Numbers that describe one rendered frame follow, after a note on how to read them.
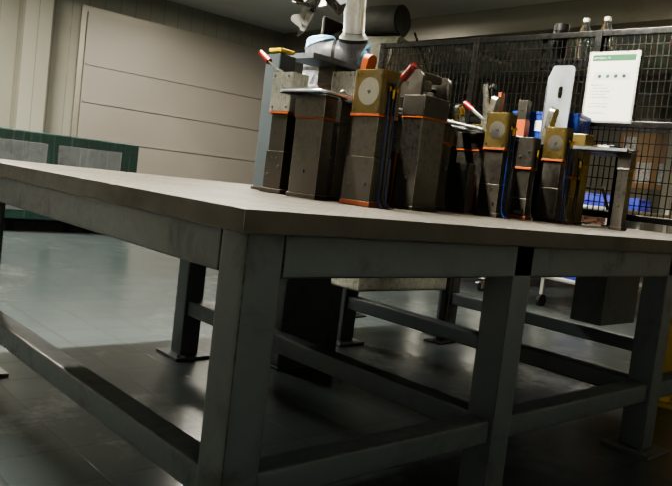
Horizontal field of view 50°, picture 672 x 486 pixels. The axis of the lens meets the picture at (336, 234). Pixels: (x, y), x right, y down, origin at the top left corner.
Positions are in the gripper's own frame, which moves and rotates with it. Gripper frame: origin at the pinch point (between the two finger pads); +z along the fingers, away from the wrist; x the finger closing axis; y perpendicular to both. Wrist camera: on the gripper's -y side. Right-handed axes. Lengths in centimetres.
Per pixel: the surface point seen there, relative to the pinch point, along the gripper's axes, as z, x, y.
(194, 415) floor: 109, -58, -22
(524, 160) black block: -15, -33, -85
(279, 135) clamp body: 33.8, -11.5, -9.5
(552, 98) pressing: -70, -56, -92
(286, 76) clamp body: 20.6, -1.5, -4.4
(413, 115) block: 18.8, 4.6, -43.2
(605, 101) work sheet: -87, -62, -115
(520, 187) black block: -8, -39, -88
